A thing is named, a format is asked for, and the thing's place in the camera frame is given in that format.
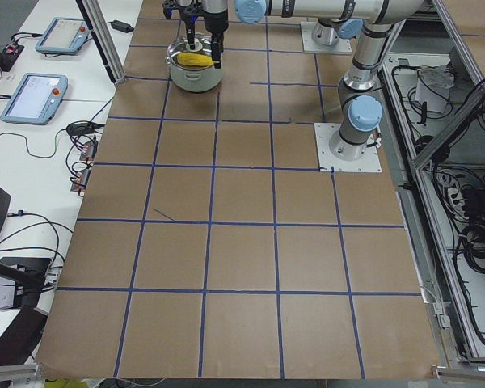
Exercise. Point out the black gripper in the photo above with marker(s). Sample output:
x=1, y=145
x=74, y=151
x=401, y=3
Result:
x=190, y=21

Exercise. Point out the yellow corn cob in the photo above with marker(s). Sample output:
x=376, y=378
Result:
x=194, y=60

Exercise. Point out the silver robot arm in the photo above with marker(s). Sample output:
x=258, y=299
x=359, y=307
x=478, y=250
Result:
x=376, y=12
x=362, y=113

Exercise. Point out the pale green steel pot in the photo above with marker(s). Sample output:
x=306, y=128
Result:
x=195, y=81

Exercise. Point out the black power adapter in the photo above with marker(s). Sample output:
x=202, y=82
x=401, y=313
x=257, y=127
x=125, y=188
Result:
x=121, y=26

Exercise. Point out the upper blue teach pendant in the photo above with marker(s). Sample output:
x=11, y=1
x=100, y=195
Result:
x=63, y=36

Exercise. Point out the blue teach pendant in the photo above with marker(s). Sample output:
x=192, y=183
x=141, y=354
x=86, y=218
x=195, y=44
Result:
x=63, y=36
x=36, y=99

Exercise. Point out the lower blue teach pendant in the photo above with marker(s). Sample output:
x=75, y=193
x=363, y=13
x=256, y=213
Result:
x=36, y=99

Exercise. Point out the aluminium frame post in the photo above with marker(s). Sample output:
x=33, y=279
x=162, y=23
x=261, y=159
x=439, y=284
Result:
x=94, y=19

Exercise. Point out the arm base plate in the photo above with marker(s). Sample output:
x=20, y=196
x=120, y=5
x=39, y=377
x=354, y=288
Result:
x=368, y=157
x=317, y=38

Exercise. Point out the black camera stand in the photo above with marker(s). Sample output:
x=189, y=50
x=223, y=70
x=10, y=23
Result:
x=22, y=279

